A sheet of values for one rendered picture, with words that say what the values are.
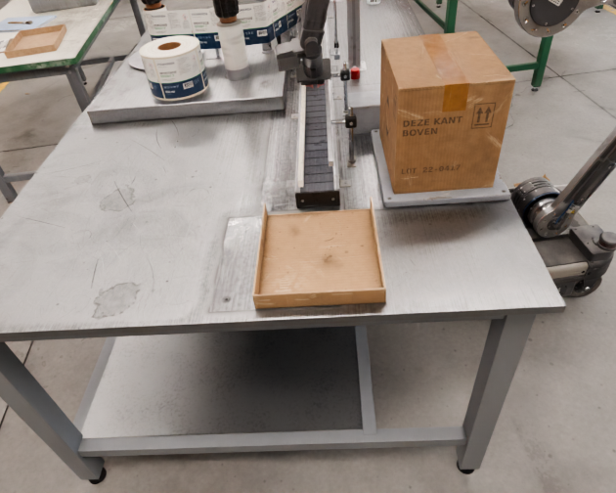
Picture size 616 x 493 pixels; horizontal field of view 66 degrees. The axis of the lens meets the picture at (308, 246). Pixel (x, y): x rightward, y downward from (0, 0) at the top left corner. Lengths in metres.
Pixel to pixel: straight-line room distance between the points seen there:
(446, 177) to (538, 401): 0.98
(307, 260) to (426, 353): 0.97
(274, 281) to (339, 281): 0.14
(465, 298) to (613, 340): 1.23
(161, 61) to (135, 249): 0.72
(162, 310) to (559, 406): 1.38
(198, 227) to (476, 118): 0.69
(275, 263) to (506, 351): 0.54
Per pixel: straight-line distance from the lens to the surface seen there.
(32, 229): 1.41
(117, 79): 2.03
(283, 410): 1.53
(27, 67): 2.76
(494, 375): 1.22
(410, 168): 1.15
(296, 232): 1.11
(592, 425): 1.91
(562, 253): 2.06
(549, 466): 1.79
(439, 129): 1.12
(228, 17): 1.75
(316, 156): 1.29
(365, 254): 1.05
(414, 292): 0.98
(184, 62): 1.70
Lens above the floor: 1.55
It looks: 42 degrees down
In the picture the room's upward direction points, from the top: 6 degrees counter-clockwise
